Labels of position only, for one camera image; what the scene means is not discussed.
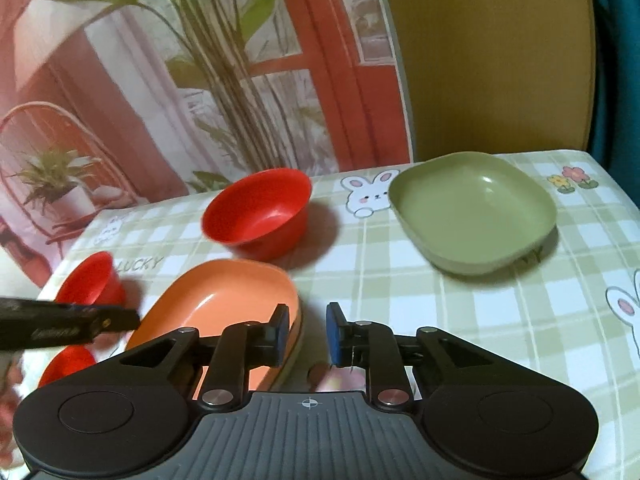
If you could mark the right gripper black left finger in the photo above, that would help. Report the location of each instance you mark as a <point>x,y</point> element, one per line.
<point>240,348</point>

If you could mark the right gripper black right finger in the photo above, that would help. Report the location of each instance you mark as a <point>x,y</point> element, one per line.
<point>374,348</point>

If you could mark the large red bowl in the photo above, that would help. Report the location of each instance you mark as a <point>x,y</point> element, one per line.
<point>68,361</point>

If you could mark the orange square plate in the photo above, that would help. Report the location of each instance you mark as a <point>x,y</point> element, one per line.
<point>219,293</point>

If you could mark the person's left hand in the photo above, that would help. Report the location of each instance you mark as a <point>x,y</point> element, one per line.
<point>9,401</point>

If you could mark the red bowl back left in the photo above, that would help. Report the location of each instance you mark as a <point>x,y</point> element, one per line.
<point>94,281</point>

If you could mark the red bowl back right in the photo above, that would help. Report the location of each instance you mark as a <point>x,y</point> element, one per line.
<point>262,216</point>

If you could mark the small green square plate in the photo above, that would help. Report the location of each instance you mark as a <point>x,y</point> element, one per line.
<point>472,213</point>

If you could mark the green plaid tablecloth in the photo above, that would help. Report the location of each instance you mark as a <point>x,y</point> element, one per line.
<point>569,310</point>

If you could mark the printed room backdrop cloth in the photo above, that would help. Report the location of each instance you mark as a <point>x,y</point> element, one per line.
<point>111,104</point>

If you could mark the olive yellow board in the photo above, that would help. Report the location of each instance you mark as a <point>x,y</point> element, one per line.
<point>495,76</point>

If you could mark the teal curtain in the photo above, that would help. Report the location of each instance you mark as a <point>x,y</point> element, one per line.
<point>614,137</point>

